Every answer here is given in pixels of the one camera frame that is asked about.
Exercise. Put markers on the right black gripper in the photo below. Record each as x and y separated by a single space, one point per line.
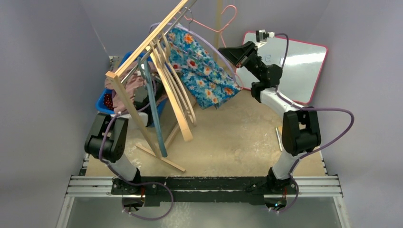
245 56

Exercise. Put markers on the blue floral cloth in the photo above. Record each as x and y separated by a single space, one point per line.
207 82

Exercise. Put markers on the blue-grey plastic hanger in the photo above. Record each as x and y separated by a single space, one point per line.
151 89

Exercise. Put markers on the pink garment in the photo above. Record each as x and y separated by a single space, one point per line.
136 90

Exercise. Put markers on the red polka dot skirt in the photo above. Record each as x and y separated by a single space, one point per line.
108 101

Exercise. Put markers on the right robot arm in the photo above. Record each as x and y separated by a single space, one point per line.
300 127

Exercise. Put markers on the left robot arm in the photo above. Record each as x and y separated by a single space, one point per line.
106 142

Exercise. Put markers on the silver pen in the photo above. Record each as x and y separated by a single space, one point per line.
278 135

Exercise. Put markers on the blue plastic bin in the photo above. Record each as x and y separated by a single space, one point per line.
100 106

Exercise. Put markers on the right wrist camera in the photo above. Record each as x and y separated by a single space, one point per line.
262 37

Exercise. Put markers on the whiteboard with pink frame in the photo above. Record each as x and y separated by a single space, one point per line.
302 64

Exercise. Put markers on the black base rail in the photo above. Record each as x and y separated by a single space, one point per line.
251 190

